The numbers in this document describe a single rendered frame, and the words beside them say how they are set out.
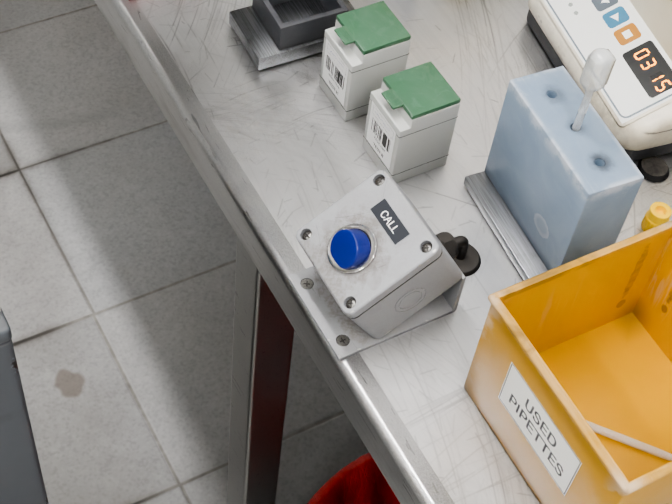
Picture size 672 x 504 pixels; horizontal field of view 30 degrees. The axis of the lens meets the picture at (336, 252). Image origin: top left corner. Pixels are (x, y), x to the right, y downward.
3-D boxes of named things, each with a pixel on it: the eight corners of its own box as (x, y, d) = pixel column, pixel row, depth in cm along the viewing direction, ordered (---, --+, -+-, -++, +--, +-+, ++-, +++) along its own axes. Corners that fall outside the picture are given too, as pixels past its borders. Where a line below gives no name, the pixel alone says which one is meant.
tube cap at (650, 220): (635, 223, 87) (643, 205, 85) (654, 215, 87) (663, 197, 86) (650, 240, 86) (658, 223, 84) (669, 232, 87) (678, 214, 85)
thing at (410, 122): (361, 146, 89) (371, 79, 83) (418, 125, 90) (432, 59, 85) (389, 186, 87) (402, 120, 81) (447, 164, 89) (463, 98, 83)
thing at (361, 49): (318, 85, 92) (325, 17, 87) (373, 66, 94) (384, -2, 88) (344, 122, 90) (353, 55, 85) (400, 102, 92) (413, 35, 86)
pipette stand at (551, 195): (462, 185, 88) (488, 85, 79) (548, 159, 90) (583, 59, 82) (531, 296, 82) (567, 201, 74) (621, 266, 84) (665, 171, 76)
